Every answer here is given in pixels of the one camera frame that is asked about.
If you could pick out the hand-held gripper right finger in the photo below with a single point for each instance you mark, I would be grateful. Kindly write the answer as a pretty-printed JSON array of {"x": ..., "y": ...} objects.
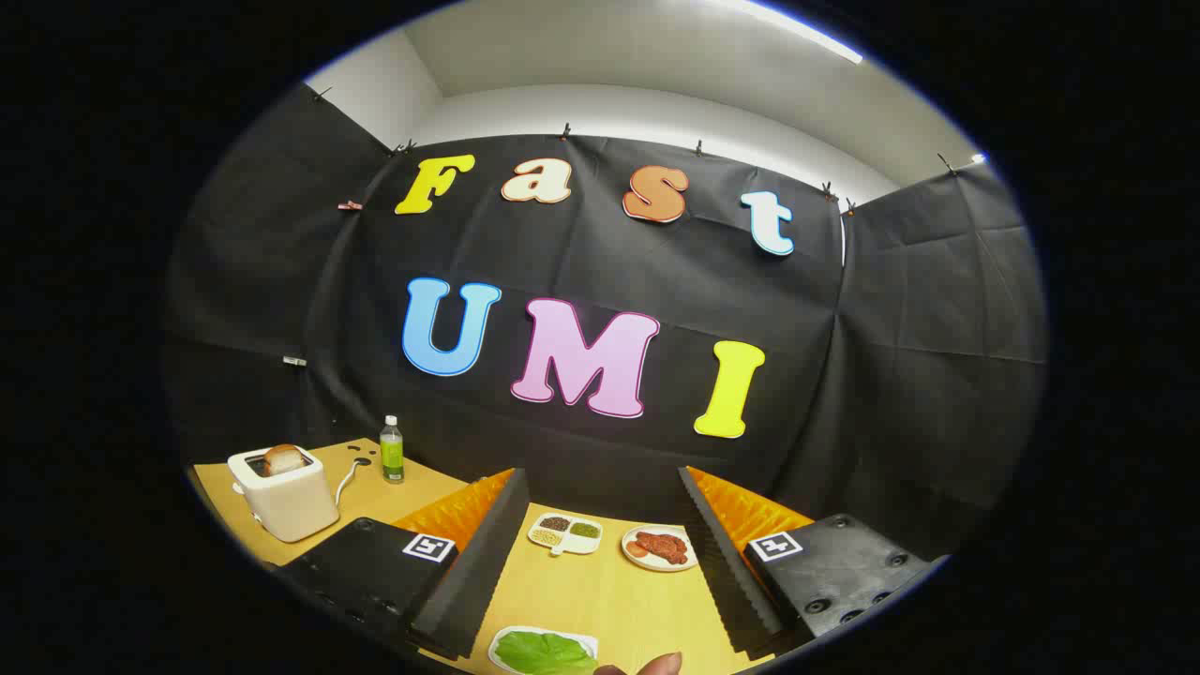
[{"x": 727, "y": 572}]

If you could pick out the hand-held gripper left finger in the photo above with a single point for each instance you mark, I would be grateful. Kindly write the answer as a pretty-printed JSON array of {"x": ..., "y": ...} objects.
[{"x": 478, "y": 562}]

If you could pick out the toasted bread slice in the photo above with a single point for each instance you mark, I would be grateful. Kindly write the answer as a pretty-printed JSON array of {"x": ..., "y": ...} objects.
[{"x": 284, "y": 459}]

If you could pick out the round white meat plate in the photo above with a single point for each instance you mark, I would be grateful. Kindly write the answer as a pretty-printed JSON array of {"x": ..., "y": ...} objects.
[{"x": 694, "y": 558}]

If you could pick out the red cooked meat slice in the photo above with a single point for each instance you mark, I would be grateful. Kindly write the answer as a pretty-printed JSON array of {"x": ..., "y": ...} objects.
[{"x": 661, "y": 547}]

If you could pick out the white divided dish with beans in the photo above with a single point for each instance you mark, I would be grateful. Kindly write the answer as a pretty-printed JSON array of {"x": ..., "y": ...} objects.
[{"x": 565, "y": 542}]

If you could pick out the green lettuce leaf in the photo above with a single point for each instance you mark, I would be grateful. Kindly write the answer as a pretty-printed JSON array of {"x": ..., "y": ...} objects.
[{"x": 539, "y": 654}]

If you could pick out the pale green lettuce plate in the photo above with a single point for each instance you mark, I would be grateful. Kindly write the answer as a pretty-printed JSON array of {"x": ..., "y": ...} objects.
[{"x": 586, "y": 642}]

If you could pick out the green drink bottle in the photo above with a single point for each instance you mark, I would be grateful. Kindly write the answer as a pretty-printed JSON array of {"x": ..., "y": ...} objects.
[{"x": 392, "y": 455}]

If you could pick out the white toaster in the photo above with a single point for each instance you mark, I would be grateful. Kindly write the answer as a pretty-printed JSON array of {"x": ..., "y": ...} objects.
[{"x": 291, "y": 506}]

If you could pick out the black backdrop cloth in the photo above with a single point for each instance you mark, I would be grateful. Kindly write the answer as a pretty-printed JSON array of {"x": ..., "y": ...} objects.
[{"x": 656, "y": 272}]

